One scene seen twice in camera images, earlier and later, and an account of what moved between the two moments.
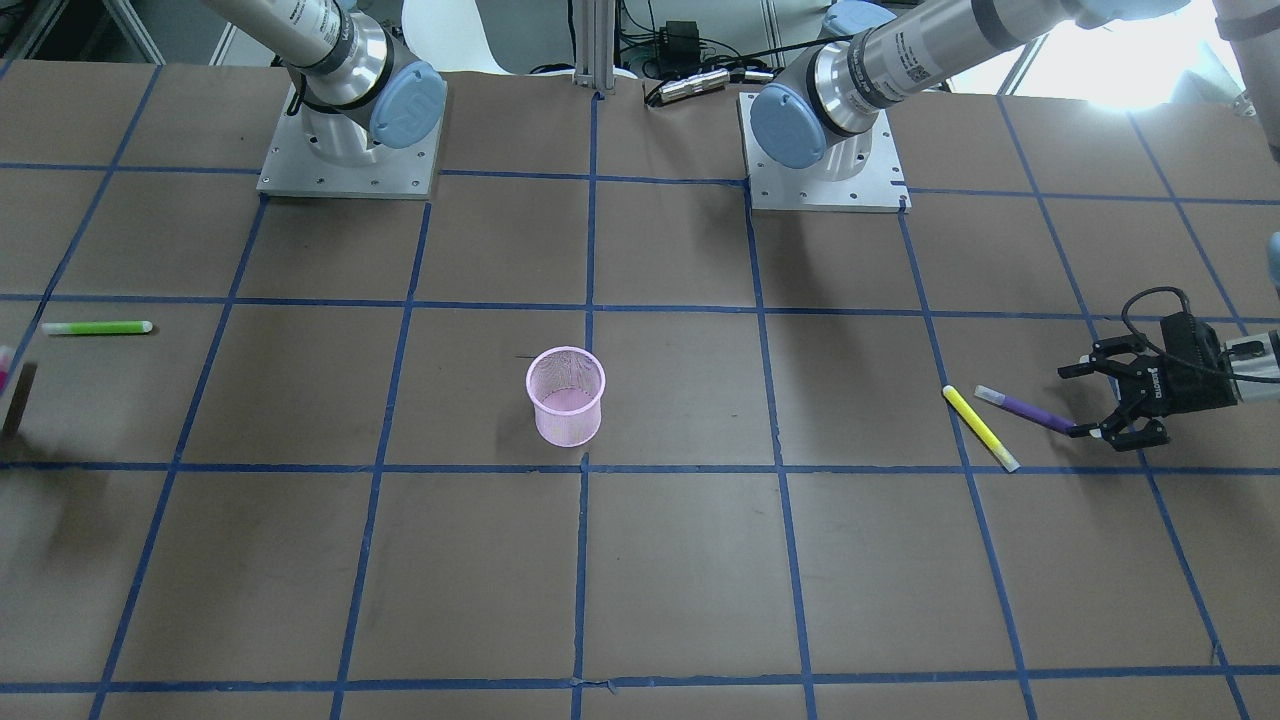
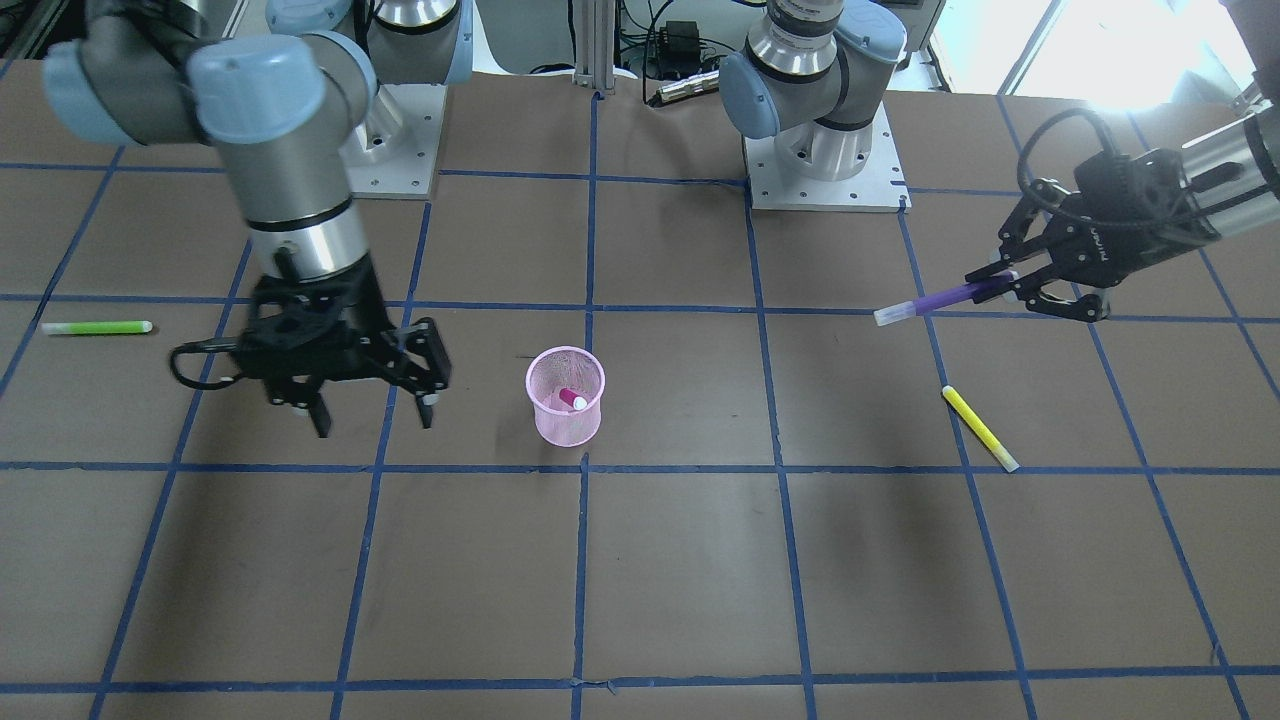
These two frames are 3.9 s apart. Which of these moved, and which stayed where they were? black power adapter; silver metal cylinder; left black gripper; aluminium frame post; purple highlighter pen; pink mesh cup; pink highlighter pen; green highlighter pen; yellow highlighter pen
Moved: purple highlighter pen; pink highlighter pen; left black gripper
Stayed: aluminium frame post; silver metal cylinder; pink mesh cup; black power adapter; yellow highlighter pen; green highlighter pen
